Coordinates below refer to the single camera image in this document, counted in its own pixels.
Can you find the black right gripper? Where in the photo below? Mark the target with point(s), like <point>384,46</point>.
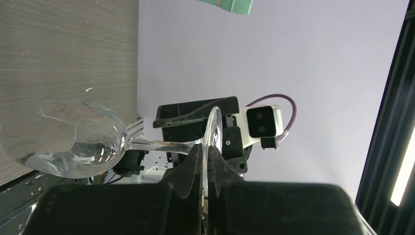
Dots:
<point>182,122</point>

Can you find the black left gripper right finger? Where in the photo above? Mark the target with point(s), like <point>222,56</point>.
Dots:
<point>219,176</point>

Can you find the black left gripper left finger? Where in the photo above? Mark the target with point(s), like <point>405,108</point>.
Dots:
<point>182,205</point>

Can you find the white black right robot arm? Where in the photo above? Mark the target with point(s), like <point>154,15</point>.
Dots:
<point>131,163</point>

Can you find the mint green bottle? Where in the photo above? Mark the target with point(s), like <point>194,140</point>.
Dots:
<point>241,7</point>

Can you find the aluminium frame rail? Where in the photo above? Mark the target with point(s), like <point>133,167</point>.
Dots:
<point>394,128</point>

